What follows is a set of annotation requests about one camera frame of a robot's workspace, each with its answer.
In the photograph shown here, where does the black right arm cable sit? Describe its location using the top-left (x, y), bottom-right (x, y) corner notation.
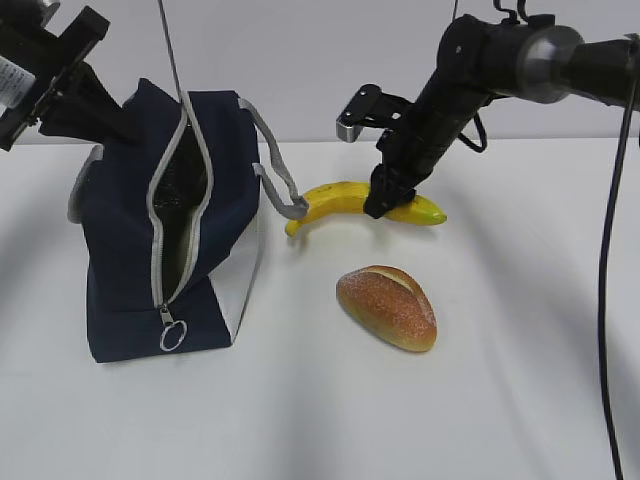
top-left (597, 102), bottom-right (632, 480)

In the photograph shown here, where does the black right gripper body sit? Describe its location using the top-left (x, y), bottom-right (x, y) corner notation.
top-left (372, 97), bottom-right (480, 193)

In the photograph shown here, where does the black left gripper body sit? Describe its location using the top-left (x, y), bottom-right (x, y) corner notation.
top-left (1, 4), bottom-right (110, 151)

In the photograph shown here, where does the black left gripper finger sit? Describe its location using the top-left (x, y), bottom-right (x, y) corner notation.
top-left (38, 93), bottom-right (118, 143)
top-left (74, 62), bottom-right (141, 145)

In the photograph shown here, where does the yellow banana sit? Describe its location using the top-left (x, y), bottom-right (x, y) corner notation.
top-left (284, 181), bottom-right (447, 238)

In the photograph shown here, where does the navy blue lunch bag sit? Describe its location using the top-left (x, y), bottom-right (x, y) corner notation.
top-left (68, 80), bottom-right (309, 363)

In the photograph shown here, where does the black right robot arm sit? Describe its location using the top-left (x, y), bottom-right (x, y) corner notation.
top-left (362, 15), bottom-right (639, 218)

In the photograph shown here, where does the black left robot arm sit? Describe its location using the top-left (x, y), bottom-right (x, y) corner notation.
top-left (1, 1), bottom-right (141, 151)

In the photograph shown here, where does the brown bread loaf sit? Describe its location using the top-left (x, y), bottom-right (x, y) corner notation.
top-left (336, 265), bottom-right (437, 353)

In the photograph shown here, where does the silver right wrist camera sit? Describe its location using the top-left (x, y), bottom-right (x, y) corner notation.
top-left (336, 84), bottom-right (413, 143)

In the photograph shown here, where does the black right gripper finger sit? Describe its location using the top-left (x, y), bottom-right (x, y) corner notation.
top-left (363, 167), bottom-right (415, 219)

